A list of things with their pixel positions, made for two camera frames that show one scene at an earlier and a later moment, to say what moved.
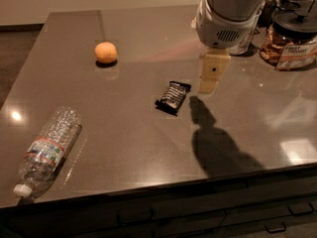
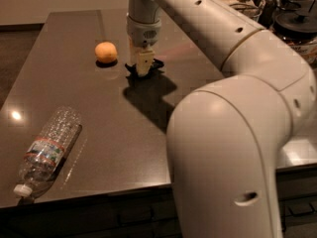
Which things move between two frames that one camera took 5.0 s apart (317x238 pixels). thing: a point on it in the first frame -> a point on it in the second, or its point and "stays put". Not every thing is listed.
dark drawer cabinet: (278, 204) stays put
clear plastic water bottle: (56, 133) stays put
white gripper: (220, 31) -> (144, 33)
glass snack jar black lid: (290, 43) stays put
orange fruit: (105, 53) stays put
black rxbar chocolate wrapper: (173, 97) -> (155, 72)
